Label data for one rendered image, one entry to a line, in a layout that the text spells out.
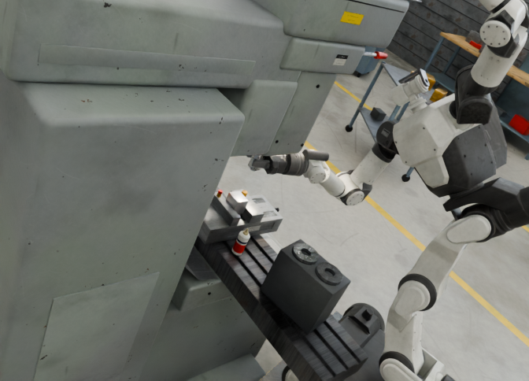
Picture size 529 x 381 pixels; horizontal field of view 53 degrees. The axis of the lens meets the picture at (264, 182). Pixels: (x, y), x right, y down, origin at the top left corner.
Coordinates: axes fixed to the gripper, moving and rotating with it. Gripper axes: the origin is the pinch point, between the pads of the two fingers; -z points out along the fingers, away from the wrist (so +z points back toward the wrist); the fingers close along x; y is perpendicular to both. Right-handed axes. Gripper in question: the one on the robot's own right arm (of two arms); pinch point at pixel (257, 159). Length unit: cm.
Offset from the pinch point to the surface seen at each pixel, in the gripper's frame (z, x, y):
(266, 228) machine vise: 14.6, 2.3, 29.4
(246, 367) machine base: 30, 13, 104
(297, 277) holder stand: 5.8, 39.5, 17.0
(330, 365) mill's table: 14, 62, 32
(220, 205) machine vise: -6.8, -0.3, 21.7
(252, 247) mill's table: 6.2, 10.6, 31.6
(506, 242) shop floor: 362, -109, 129
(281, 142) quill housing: -1.1, 10.9, -14.0
